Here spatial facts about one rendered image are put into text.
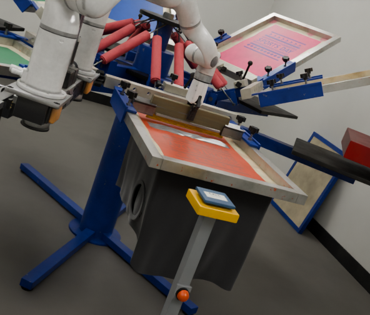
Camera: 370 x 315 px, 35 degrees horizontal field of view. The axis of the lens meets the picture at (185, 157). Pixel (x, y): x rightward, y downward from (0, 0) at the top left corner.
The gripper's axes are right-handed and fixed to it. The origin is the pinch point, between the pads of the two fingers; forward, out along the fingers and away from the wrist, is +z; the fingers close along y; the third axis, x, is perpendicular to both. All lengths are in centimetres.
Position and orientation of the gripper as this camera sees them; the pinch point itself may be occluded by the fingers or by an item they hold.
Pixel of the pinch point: (189, 114)
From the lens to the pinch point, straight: 247.1
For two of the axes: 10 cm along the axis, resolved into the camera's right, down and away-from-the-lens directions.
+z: -3.4, 9.0, 2.6
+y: 2.5, 3.5, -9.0
